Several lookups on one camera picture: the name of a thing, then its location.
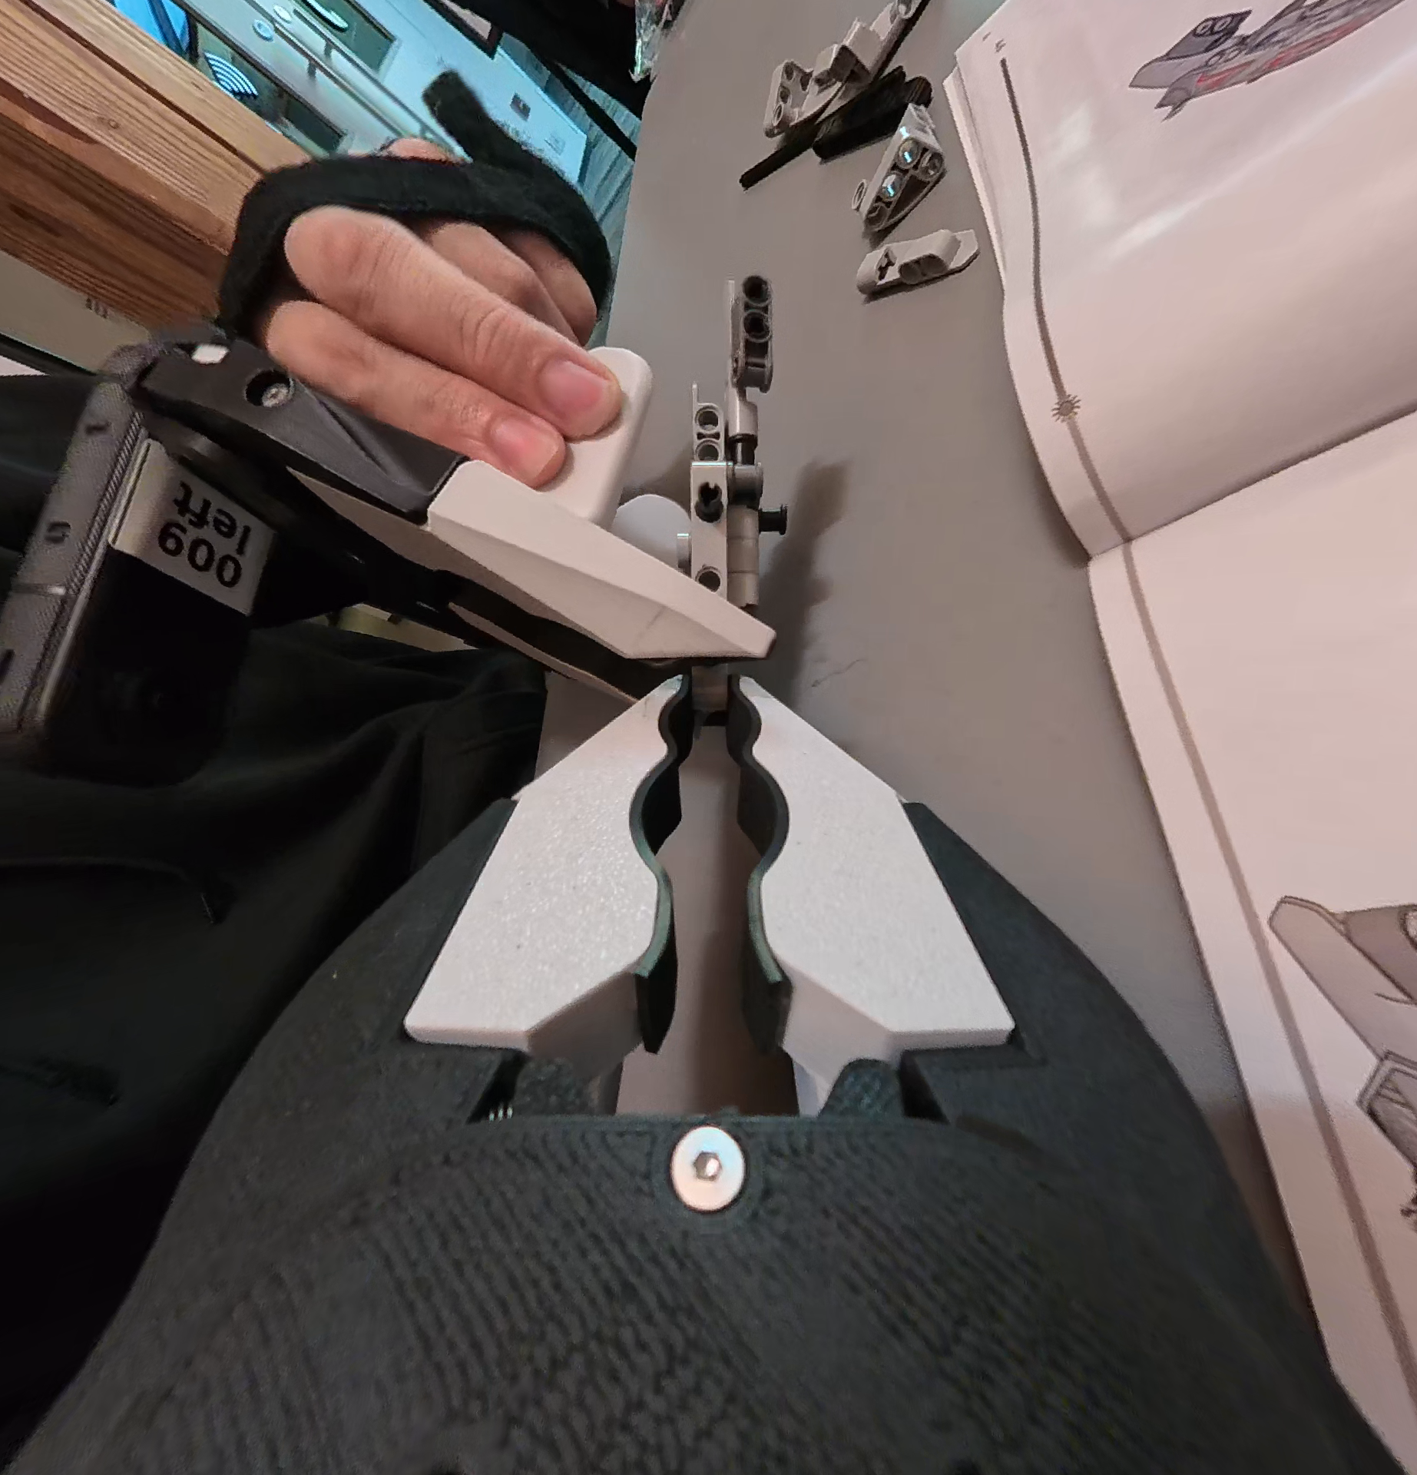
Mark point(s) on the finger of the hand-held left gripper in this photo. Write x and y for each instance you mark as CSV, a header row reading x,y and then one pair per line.
x,y
592,576
549,648

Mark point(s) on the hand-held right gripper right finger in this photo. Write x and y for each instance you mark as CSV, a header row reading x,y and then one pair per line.
x,y
882,921

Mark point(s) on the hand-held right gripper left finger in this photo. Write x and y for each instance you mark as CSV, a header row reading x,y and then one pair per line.
x,y
549,907

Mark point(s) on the grey toy brick assembly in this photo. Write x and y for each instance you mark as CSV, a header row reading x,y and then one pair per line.
x,y
733,507

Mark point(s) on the person's left hand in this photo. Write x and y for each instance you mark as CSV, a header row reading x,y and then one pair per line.
x,y
432,323

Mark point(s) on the person's black clothing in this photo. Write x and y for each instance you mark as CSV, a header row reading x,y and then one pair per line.
x,y
203,921

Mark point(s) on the wooden cabinet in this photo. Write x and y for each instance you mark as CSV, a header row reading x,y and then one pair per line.
x,y
86,150

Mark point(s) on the glass panelled door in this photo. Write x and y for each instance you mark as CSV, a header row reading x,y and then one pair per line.
x,y
351,57

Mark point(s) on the small grey brick connector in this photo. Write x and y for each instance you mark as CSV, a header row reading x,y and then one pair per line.
x,y
912,263

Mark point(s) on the grey brick panel with holes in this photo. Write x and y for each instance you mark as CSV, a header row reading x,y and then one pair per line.
x,y
903,167

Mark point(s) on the grey brick connector assembly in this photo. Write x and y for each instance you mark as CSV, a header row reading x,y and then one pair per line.
x,y
790,97

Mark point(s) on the white instruction booklet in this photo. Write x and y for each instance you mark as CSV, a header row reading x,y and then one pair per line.
x,y
1240,345

